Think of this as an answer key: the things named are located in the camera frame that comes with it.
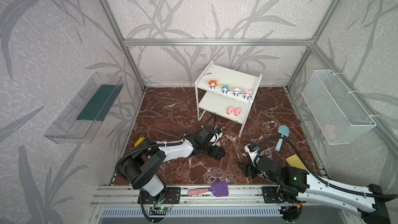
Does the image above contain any blue green Doraemon figure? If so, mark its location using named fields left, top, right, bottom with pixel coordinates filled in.
left=222, top=85, right=230, bottom=94

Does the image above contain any white hooded Doraemon figure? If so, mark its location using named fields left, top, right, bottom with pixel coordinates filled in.
left=233, top=87, right=241, bottom=97

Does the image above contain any pink hooded Doraemon figure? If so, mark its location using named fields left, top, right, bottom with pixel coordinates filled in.
left=243, top=90, right=252, bottom=101

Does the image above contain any orange hooded Doraemon figure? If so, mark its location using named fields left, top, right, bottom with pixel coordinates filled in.
left=208, top=80, right=217, bottom=90

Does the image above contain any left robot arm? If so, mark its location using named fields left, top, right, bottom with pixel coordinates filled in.
left=115, top=121, right=226, bottom=199

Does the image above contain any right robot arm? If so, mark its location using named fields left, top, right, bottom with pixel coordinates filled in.
left=237, top=143, right=398, bottom=224

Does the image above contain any white two-tier shelf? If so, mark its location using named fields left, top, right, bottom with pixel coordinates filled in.
left=194, top=61, right=262, bottom=137

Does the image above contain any yellow sponge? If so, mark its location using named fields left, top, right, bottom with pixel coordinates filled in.
left=285, top=154, right=308, bottom=171

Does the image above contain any light blue toy shovel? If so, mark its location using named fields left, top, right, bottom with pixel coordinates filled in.
left=275, top=125, right=290, bottom=152

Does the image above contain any green circuit board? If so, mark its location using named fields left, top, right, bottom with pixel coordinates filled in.
left=151, top=206, right=173, bottom=215

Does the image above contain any yellow toy shovel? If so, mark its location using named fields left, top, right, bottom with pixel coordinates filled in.
left=134, top=137, right=145, bottom=147

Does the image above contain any pink toy in basket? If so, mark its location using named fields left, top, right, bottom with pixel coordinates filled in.
left=323, top=124, right=337, bottom=141

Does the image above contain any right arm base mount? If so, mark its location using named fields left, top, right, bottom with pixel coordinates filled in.
left=261, top=186, right=308, bottom=204

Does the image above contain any purple toy spatula pink handle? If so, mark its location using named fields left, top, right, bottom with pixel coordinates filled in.
left=188, top=180, right=229, bottom=197

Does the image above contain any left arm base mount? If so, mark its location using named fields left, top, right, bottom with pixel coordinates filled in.
left=138, top=187, right=181, bottom=205

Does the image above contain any white wire mesh basket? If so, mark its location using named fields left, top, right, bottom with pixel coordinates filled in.
left=302, top=69, right=377, bottom=145

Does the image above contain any clear plastic wall bin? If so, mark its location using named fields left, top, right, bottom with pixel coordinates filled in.
left=44, top=72, right=124, bottom=144

